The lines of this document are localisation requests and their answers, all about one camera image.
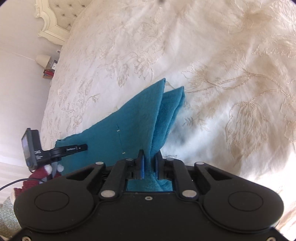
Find cream embroidered bedspread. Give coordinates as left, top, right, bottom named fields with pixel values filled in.
left=40, top=0, right=296, bottom=233

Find grey glittery cloth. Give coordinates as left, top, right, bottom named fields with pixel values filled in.
left=0, top=199, right=23, bottom=236

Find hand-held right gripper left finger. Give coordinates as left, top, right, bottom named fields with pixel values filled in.
left=65, top=150, right=147, bottom=198

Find cream tufted headboard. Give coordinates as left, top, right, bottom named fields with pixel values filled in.
left=34, top=0, right=93, bottom=46

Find person's left forearm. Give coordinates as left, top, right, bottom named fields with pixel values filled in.
left=11, top=162, right=65, bottom=203

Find teal pants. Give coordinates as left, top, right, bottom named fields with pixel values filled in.
left=55, top=78, right=186, bottom=193

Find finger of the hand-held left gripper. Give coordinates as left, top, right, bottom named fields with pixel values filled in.
left=50, top=144, right=88, bottom=161

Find black cable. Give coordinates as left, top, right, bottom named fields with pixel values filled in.
left=0, top=178, right=31, bottom=192

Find cream table lamp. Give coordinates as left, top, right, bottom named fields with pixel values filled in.
left=36, top=54, right=50, bottom=69

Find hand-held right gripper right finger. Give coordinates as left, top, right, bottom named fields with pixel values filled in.
left=154, top=153, right=233, bottom=200

